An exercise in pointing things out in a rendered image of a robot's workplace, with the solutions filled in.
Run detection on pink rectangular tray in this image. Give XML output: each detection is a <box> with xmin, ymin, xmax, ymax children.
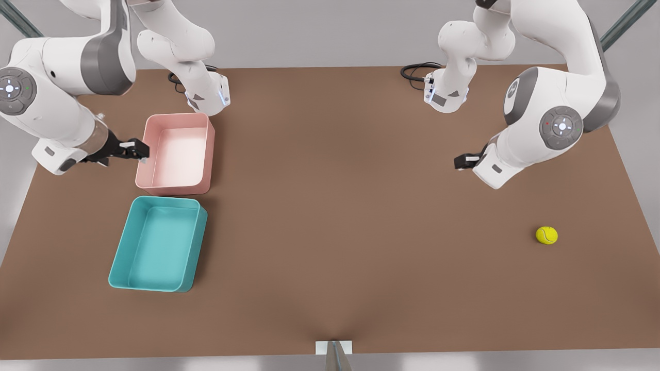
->
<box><xmin>135</xmin><ymin>113</ymin><xmax>216</xmax><ymax>196</ymax></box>

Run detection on teal rectangular tray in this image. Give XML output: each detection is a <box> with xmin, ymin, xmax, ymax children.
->
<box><xmin>108</xmin><ymin>196</ymin><xmax>208</xmax><ymax>293</ymax></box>

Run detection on black cable loop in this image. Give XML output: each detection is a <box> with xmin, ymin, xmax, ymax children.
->
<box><xmin>401</xmin><ymin>62</ymin><xmax>445</xmax><ymax>91</ymax></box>
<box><xmin>168</xmin><ymin>65</ymin><xmax>219</xmax><ymax>94</ymax></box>

